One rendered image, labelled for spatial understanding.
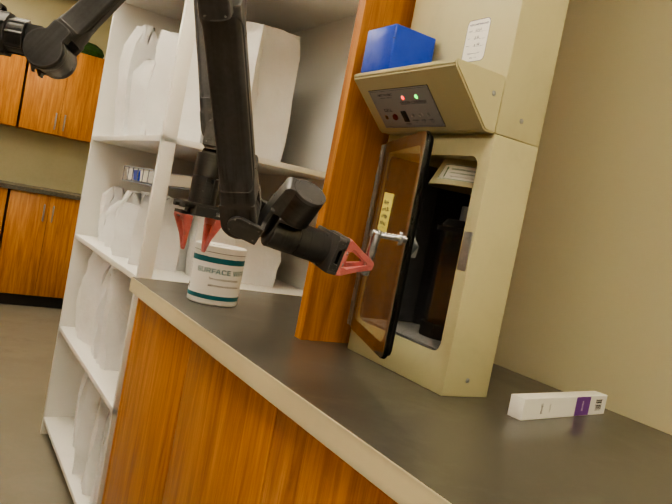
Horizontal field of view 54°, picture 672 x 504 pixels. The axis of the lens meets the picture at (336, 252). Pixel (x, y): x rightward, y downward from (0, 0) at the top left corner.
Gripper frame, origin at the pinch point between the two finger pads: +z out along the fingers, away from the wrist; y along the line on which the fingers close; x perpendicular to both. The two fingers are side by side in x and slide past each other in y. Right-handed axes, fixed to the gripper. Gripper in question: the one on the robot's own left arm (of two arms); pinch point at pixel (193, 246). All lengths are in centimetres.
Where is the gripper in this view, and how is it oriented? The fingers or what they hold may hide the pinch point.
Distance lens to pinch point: 141.9
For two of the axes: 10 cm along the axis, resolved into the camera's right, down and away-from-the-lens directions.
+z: -2.0, 9.8, 0.5
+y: 8.4, 1.4, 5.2
